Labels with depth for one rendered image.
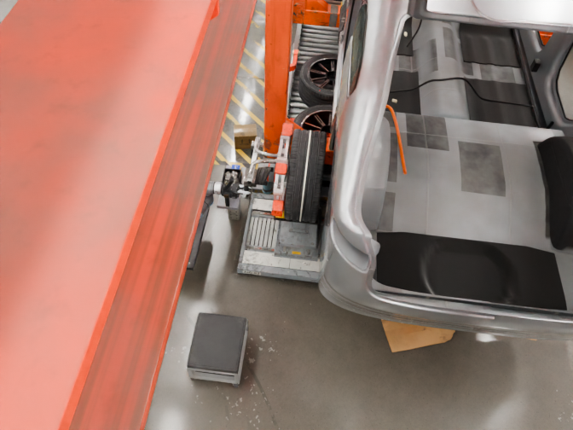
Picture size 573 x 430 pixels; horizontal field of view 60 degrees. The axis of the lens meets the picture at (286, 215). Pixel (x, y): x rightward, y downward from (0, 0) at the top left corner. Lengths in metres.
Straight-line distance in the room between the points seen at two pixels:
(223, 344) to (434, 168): 1.88
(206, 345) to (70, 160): 3.03
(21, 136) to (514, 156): 3.58
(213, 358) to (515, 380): 2.22
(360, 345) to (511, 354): 1.15
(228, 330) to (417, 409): 1.45
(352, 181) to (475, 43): 3.01
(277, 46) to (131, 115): 2.88
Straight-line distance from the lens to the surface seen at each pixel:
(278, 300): 4.01
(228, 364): 3.46
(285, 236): 4.04
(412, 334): 4.05
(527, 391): 4.22
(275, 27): 3.35
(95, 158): 0.54
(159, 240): 0.74
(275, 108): 3.76
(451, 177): 3.59
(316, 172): 3.29
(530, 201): 3.74
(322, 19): 5.57
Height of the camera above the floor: 3.61
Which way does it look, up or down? 54 degrees down
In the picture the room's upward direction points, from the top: 4 degrees clockwise
